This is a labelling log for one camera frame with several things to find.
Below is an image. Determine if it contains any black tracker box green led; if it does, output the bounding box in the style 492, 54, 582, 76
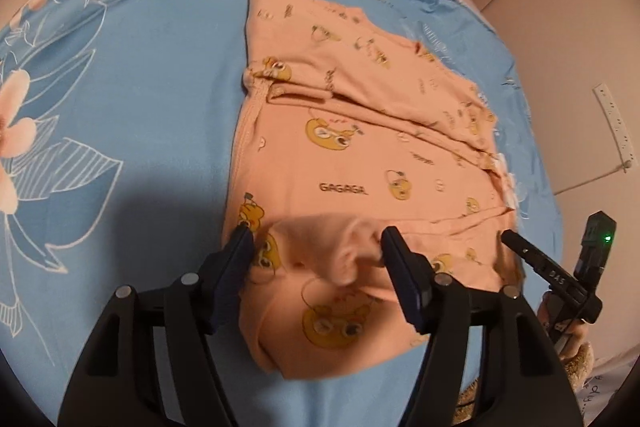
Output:
574, 210, 617, 287

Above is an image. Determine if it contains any white cable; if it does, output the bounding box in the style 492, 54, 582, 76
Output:
552, 160, 633, 196

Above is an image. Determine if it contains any blue floral quilt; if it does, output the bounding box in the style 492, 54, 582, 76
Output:
1, 0, 563, 419

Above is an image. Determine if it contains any orange cartoon print shirt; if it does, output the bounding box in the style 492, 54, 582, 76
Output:
224, 0, 523, 379

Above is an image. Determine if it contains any person right hand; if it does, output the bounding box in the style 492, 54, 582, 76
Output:
537, 291, 589, 361

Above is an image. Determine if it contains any white wall socket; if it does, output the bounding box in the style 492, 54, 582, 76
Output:
593, 83, 638, 171

